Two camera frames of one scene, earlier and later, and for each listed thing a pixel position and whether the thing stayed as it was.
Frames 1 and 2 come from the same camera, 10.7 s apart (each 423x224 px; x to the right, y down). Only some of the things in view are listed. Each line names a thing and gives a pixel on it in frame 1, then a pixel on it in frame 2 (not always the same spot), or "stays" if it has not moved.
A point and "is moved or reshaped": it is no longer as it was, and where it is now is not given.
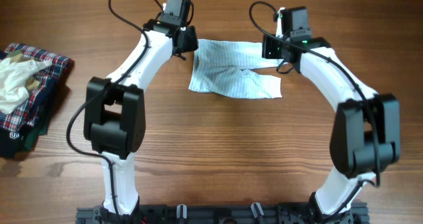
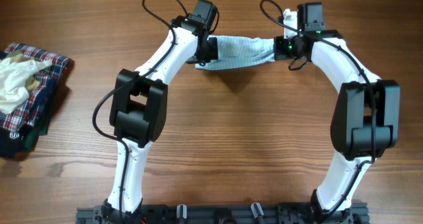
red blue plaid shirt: x=24 y=117 stays
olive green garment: x=17 y=56 stays
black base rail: x=220 y=215 stays
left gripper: x=191 y=34 → x=213 y=53
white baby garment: x=14 y=72 stays
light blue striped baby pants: x=227 y=67 is moved or reshaped
